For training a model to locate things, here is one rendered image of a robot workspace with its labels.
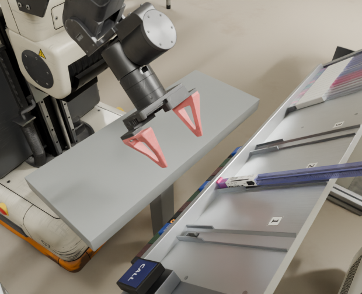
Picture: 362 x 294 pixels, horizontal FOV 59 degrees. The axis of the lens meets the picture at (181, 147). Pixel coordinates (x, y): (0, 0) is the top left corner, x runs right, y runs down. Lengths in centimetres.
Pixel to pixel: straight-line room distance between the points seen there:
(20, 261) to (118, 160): 75
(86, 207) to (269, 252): 43
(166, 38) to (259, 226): 28
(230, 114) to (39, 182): 50
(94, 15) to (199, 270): 36
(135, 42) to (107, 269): 97
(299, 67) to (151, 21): 197
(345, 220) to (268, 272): 119
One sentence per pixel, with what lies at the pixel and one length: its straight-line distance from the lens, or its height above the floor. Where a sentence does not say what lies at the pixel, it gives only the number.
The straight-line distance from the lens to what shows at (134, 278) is 39.
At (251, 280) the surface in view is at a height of 83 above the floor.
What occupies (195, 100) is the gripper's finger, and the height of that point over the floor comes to 82.
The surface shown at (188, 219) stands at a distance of 50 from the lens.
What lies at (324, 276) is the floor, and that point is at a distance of 136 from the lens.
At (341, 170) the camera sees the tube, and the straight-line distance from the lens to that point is 41.
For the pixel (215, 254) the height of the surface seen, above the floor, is 78.
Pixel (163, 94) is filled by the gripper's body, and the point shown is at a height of 85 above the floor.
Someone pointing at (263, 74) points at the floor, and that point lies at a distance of 223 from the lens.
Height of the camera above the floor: 115
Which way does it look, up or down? 45 degrees down
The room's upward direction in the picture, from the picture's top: straight up
